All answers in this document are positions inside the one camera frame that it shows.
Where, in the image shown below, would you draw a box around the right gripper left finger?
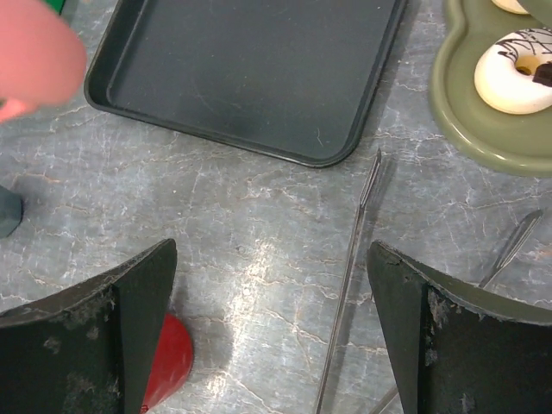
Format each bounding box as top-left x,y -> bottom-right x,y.
1,239 -> 177,413

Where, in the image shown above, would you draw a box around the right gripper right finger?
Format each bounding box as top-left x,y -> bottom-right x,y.
367,241 -> 551,413

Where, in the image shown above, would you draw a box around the red mug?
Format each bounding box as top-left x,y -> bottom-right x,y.
141,313 -> 193,413

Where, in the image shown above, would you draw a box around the metal tongs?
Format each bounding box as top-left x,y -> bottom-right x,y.
313,149 -> 545,414

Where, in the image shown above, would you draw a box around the grey blue mug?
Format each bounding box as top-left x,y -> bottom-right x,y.
0,186 -> 23,238

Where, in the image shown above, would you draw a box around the white chocolate donut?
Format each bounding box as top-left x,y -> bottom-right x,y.
474,28 -> 551,115

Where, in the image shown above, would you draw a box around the pink mug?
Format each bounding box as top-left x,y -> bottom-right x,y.
1,0 -> 87,122

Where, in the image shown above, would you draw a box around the blue iced donut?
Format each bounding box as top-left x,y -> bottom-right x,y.
492,0 -> 529,15

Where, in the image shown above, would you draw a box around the green three-tier stand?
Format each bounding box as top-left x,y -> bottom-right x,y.
430,1 -> 551,177

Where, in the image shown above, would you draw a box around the black baking tray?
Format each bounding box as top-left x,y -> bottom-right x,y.
84,1 -> 406,167

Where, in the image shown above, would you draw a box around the green plastic crate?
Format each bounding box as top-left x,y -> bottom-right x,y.
44,0 -> 66,15

